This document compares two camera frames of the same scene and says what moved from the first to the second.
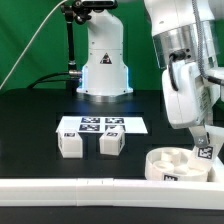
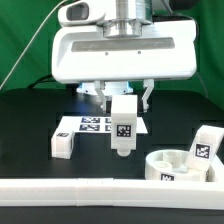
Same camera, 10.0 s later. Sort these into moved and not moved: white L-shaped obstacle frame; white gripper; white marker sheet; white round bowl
Moved: white gripper
Not moved: white L-shaped obstacle frame; white marker sheet; white round bowl
